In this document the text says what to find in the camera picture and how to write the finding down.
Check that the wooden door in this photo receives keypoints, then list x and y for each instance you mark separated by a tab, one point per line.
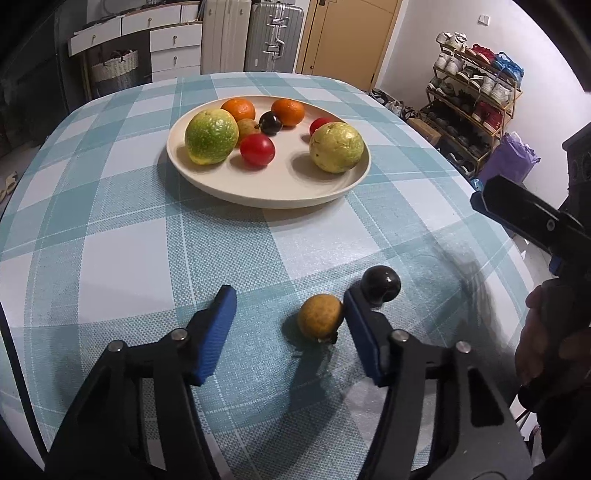
346	41

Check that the person's right hand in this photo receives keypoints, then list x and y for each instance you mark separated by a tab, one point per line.
538	323

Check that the beige suitcase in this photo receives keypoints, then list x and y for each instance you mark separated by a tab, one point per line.
226	37

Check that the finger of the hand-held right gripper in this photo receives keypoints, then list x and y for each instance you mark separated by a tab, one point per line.
521	210

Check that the yellow-green round fruit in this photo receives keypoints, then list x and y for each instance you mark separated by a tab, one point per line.
336	146

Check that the white drawer dresser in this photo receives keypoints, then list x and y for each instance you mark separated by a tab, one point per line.
171	39

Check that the woven laundry basket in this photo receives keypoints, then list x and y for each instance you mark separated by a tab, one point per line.
114	71

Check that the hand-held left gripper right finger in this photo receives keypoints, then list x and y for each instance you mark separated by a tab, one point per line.
362	337

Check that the cream round plate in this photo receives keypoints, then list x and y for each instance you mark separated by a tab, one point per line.
277	180

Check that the dark purple plum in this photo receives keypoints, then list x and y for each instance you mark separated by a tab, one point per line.
270	122
381	285

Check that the orange mandarin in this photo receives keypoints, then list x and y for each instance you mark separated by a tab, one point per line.
288	112
238	110

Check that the red cherry tomato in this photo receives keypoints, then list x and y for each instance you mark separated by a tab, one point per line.
322	125
257	149

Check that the silver suitcase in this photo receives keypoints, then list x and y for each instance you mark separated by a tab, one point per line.
272	39

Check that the cardboard box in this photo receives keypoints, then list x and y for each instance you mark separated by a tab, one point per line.
424	130

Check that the row of racked shoes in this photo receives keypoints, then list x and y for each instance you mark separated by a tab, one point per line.
480	78

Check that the pair of beige slippers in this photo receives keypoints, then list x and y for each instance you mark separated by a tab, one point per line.
8	184

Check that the teal checked tablecloth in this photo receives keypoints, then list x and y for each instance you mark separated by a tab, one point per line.
138	240

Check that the green round fruit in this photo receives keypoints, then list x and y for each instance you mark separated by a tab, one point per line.
211	137

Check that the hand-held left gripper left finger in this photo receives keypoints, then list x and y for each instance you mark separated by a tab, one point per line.
214	337

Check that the purple plastic bag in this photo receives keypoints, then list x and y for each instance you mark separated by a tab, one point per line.
508	159

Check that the dark refrigerator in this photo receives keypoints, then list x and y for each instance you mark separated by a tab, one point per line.
37	83

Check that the metal shoe rack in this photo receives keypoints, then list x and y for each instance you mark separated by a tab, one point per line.
466	115

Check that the small yellow-brown fruit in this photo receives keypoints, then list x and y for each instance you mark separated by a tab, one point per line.
320	316
247	130

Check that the pile of shoes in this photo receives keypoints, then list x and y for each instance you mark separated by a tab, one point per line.
392	104

